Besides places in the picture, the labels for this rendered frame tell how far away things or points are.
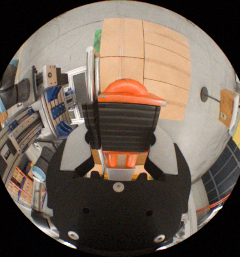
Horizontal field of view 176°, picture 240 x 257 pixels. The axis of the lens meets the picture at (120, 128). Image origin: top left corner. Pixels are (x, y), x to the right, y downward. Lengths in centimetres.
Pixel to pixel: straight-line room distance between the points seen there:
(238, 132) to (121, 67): 727
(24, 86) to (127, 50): 80
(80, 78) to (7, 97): 100
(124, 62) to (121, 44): 21
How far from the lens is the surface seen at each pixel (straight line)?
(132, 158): 16
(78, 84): 124
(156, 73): 85
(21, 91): 55
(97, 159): 47
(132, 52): 84
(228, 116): 189
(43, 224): 70
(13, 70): 50
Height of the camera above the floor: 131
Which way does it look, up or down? 58 degrees down
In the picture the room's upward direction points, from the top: 179 degrees counter-clockwise
